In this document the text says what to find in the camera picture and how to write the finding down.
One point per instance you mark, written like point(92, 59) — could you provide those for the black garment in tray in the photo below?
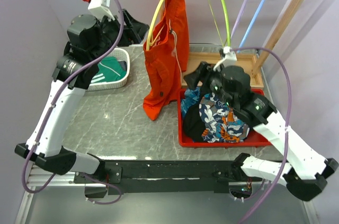
point(193, 126)

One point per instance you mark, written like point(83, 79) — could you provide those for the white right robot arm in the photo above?
point(304, 172)

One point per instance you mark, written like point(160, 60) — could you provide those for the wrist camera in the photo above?
point(99, 8)
point(227, 58)

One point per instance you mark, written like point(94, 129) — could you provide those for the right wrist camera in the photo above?
point(227, 58)

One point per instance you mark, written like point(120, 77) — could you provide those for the green folded shirt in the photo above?
point(110, 70)

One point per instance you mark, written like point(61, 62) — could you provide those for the wooden hanger rack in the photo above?
point(252, 63)

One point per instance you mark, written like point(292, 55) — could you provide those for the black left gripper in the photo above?
point(134, 31)

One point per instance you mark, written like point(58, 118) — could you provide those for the green clothes hanger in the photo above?
point(227, 40)

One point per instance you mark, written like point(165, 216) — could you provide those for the orange shorts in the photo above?
point(167, 57)

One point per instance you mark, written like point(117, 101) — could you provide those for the yellow clothes hanger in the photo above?
point(152, 25)

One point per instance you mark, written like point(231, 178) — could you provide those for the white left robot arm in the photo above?
point(89, 38)

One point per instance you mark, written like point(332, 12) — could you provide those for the purple clothes hanger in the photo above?
point(239, 16)

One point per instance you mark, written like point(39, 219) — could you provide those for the red plastic tray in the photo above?
point(254, 139)

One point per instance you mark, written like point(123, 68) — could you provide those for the blue patterned shorts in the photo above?
point(222, 125)

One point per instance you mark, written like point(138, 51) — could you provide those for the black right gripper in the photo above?
point(205, 72)

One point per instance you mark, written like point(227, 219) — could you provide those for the white perforated plastic basket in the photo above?
point(120, 54)

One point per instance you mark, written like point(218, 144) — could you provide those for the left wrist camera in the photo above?
point(99, 8)

